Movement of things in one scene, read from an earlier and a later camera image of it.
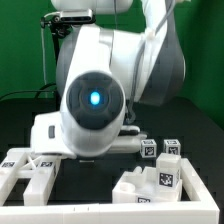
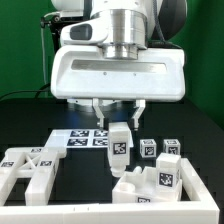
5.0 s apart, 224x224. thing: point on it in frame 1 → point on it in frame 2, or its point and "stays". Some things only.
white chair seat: (139, 186) stays
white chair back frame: (21, 163) stays
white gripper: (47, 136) → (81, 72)
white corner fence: (204, 211) stays
